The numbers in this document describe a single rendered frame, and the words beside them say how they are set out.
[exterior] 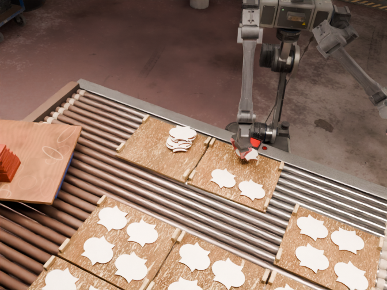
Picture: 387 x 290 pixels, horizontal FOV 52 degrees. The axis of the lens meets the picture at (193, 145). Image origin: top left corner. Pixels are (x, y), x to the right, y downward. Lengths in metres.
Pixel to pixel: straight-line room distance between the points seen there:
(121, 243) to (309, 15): 1.55
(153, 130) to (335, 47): 1.04
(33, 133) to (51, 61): 2.54
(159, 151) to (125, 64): 2.47
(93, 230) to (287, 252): 0.86
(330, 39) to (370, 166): 2.02
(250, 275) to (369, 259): 0.54
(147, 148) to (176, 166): 0.20
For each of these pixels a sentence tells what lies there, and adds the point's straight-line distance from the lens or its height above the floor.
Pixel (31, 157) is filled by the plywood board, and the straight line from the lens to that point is 2.06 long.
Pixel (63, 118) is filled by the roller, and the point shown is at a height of 0.92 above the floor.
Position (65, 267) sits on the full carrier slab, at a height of 0.94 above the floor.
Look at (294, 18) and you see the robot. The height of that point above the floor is 1.47.
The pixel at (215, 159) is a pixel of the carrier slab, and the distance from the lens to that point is 2.11.
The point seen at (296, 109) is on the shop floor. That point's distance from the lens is 4.08.
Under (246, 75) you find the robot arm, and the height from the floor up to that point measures 1.45.
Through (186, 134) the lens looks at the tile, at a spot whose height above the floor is 1.00.
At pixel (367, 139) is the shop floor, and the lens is 4.01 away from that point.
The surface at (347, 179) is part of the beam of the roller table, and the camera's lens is 2.24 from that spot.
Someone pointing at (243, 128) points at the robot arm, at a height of 1.23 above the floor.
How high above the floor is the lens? 2.47
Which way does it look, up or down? 45 degrees down
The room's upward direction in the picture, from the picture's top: 4 degrees clockwise
